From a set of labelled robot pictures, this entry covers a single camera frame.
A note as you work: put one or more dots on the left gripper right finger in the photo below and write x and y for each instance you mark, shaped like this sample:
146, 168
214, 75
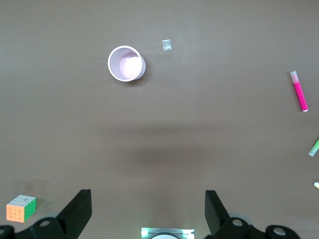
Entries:
216, 216

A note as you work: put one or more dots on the yellow marker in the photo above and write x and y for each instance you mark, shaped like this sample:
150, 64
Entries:
316, 185

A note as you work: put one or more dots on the rubik's cube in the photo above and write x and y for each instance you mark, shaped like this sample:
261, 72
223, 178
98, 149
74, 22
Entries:
20, 211

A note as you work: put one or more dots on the small clear tape piece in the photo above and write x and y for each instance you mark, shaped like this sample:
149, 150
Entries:
166, 45

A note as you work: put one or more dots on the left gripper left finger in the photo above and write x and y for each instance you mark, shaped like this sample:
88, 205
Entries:
74, 214

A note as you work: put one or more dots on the pink marker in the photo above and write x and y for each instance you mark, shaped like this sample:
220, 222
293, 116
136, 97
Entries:
300, 94

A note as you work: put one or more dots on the pink translucent plastic cup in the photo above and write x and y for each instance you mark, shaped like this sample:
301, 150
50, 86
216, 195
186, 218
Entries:
127, 67

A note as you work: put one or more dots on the green marker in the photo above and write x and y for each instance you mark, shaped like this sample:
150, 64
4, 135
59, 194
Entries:
314, 149

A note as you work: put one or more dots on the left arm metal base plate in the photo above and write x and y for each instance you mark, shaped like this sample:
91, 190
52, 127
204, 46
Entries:
149, 232

